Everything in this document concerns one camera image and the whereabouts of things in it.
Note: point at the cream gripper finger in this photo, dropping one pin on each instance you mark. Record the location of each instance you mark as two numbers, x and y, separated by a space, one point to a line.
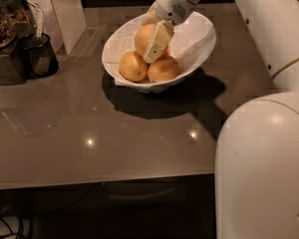
161 34
150 17

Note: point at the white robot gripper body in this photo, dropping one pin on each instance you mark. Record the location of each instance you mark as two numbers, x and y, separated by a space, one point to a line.
170 4

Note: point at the orange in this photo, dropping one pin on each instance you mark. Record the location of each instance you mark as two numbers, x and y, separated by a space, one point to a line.
133 67
164 69
142 38

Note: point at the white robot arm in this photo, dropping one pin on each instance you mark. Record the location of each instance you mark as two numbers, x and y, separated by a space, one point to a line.
256 172

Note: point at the white tilted bowl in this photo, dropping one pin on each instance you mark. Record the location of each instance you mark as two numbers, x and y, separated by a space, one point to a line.
192 47

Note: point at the white panel stand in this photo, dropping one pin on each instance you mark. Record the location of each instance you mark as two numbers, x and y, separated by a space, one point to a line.
64 22

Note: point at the white tag utensil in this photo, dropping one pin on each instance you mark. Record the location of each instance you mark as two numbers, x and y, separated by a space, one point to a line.
39 21

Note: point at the black mesh cup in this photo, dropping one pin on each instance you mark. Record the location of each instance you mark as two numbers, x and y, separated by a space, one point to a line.
39 55

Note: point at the glass jar of nuts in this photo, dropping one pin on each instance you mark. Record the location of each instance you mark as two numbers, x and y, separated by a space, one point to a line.
12 13

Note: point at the dark metal box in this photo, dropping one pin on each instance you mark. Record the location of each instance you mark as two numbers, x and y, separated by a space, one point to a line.
14 68

